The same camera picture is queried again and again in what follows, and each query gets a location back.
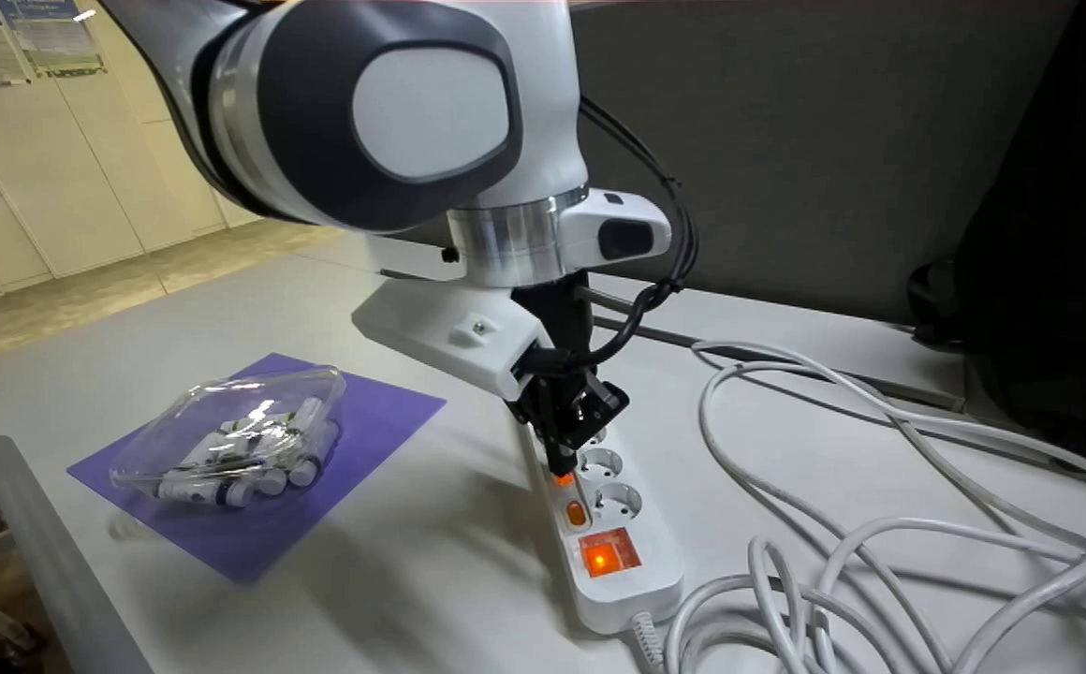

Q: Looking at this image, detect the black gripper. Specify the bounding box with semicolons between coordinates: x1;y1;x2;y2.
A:
512;273;631;475

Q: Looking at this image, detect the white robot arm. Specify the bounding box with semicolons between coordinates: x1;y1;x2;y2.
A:
103;0;674;475

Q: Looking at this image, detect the white multi-socket power strip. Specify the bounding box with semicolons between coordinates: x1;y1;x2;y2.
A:
537;425;687;635

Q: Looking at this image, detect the purple mat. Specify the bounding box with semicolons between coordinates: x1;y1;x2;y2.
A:
70;350;441;585

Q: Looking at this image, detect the white marker tube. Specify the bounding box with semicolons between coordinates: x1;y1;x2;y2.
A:
223;456;317;509
288;398;325;435
156;469;224;504

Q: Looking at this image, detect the clear plastic container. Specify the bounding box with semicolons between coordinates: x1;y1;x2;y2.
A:
110;368;349;504

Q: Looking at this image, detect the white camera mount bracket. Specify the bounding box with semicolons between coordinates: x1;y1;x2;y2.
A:
352;275;551;400

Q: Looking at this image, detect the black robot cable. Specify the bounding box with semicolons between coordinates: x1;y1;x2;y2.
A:
530;93;703;379

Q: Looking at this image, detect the white power strip cable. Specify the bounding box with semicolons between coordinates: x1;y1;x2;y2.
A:
627;333;1086;674

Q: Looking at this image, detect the wall poster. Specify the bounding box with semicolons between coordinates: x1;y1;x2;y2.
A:
0;0;105;84

